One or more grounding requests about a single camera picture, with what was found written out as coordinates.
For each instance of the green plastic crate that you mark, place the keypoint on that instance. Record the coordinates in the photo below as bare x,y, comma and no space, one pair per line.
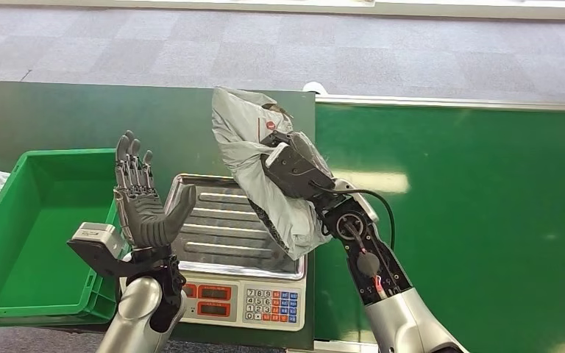
39,234

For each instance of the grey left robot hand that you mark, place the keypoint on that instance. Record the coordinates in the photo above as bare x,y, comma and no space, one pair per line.
141,214

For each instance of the grey plastic mailer package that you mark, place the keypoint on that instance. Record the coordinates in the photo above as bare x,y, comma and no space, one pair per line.
243,141

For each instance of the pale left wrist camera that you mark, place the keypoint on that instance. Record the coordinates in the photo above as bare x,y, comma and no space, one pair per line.
97,239

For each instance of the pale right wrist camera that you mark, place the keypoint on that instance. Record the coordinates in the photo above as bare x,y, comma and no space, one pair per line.
294,173

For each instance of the steel scale tray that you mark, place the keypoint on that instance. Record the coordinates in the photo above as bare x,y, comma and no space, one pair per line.
219,234

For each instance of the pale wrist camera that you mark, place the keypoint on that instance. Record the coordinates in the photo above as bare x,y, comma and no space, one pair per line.
294,173
97,239

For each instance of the silver conveyor frame rail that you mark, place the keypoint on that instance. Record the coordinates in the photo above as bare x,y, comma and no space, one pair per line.
458,103
341,347

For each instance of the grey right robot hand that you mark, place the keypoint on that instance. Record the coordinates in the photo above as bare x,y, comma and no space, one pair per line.
307,145

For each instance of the green conveyor belt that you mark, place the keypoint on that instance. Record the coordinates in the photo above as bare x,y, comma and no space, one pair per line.
482,170

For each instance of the white round conveyor cap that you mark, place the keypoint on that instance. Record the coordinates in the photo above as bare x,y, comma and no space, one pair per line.
314,88

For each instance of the white electronic scale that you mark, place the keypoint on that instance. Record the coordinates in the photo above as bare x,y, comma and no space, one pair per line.
263,304

